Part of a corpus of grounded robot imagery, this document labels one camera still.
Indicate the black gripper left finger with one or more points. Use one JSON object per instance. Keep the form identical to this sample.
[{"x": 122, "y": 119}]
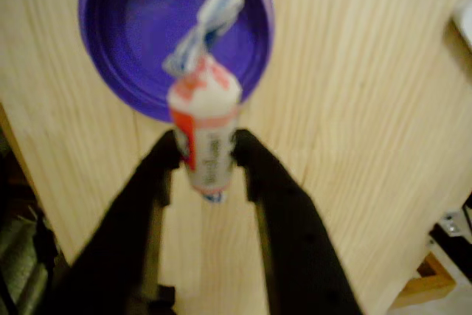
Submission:
[{"x": 118, "y": 248}]

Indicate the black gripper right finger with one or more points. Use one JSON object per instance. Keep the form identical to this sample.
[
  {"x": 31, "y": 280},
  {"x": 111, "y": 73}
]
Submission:
[{"x": 298, "y": 248}]

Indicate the white red candy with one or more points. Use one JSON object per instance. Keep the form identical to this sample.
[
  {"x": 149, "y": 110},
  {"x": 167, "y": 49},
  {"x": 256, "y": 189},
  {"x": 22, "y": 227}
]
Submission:
[{"x": 210, "y": 123}]

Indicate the purple plastic bowl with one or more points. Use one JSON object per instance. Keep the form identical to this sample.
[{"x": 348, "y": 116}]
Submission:
[{"x": 121, "y": 34}]

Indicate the grey curtain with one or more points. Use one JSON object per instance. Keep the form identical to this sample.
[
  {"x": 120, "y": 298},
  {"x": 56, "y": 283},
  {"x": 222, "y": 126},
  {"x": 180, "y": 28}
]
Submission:
[{"x": 18, "y": 267}]

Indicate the black clamp block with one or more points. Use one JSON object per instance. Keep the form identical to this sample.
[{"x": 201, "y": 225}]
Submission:
[{"x": 455, "y": 252}]

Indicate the brown wooden frame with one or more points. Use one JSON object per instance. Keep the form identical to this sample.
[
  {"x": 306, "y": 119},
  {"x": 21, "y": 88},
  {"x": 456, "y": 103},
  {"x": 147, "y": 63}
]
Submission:
[{"x": 431, "y": 285}]

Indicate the silver metal bracket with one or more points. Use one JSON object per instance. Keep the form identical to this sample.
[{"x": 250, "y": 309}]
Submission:
[{"x": 450, "y": 223}]

